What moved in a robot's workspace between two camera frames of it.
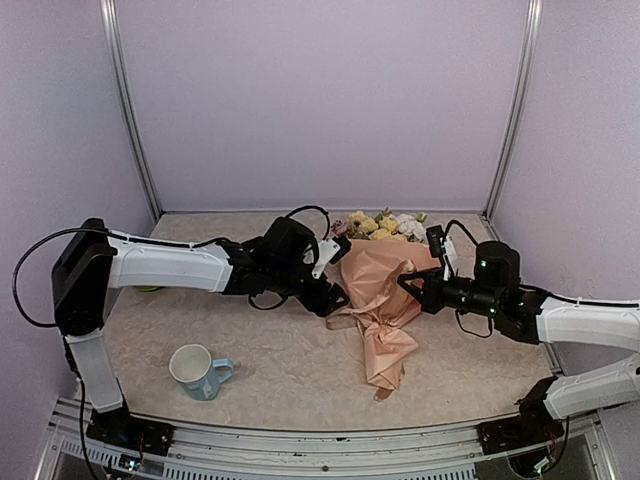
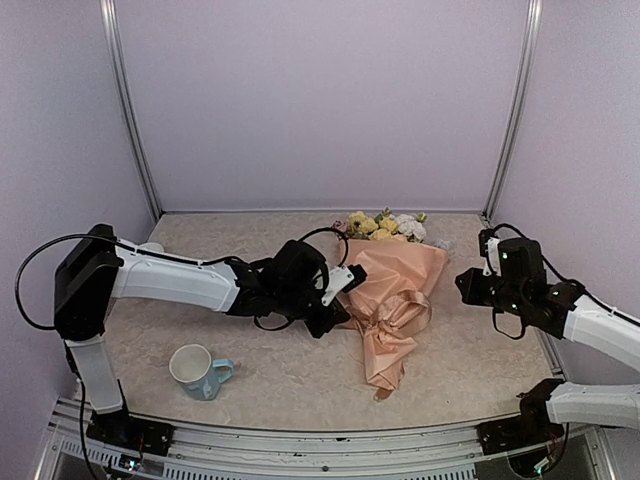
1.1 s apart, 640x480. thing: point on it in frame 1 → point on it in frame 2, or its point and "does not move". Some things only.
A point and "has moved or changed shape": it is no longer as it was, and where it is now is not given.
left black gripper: (326, 308) → (336, 314)
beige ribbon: (387, 340) has moved or changed shape
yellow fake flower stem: (377, 229) does not move
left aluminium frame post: (133, 122) does not move
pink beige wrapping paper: (382, 307) does not move
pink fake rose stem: (340, 227) does not move
